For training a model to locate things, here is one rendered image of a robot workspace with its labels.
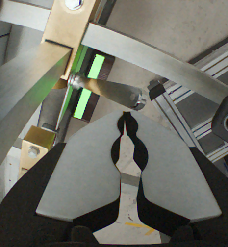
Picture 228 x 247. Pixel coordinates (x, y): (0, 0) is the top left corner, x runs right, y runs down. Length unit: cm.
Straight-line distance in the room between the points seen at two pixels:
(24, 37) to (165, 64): 39
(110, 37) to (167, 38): 91
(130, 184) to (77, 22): 31
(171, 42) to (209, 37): 23
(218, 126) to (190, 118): 90
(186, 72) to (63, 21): 17
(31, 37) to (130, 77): 76
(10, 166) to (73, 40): 64
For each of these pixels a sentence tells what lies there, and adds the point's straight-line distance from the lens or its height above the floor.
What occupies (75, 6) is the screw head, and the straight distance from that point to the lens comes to 24.
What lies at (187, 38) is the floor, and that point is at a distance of 119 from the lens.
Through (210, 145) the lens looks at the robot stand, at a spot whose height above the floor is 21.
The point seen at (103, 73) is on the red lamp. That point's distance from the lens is 44.
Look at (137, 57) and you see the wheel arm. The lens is 26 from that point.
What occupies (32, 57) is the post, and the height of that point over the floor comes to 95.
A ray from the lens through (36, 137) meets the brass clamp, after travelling 37.
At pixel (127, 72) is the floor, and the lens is 117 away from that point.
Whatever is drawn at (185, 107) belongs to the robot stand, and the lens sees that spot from 108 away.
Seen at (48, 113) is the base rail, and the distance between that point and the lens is 51.
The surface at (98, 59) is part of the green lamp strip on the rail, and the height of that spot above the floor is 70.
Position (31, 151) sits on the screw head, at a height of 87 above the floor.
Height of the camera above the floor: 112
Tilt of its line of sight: 58 degrees down
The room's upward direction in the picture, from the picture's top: 178 degrees counter-clockwise
